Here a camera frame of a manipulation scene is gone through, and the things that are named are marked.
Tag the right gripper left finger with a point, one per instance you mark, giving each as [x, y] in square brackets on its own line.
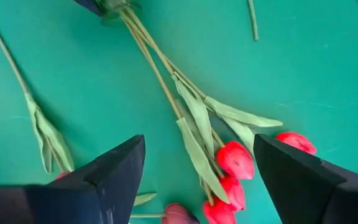
[104, 186]

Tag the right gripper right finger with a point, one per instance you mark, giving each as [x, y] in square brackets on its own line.
[306, 193]

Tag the bright red artificial tulip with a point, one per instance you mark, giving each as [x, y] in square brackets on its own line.
[219, 214]
[235, 160]
[235, 193]
[297, 141]

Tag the dark red artificial tulip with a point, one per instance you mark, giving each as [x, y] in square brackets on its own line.
[179, 214]
[48, 137]
[253, 21]

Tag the green table mat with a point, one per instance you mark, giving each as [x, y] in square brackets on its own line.
[291, 77]

